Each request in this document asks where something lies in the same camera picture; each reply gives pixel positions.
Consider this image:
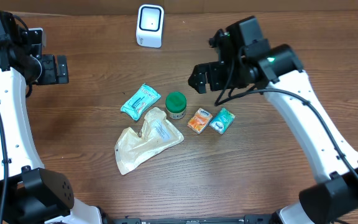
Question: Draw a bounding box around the green Kleenex tissue pack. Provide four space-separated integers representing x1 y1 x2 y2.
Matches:
209 108 236 134

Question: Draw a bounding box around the orange Kleenex tissue pack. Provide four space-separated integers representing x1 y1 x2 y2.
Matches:
187 108 213 134

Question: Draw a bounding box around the green lid jar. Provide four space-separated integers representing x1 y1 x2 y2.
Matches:
165 91 187 119

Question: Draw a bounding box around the teal wet wipes pack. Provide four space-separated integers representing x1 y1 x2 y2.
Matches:
121 83 161 121

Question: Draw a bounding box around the beige paper pouch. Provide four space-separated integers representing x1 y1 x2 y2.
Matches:
114 107 184 175

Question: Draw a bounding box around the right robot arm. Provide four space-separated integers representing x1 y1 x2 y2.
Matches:
188 16 358 223

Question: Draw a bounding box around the white barcode scanner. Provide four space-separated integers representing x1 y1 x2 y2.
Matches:
135 4 165 48

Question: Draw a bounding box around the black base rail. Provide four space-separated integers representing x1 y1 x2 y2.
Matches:
103 214 281 224

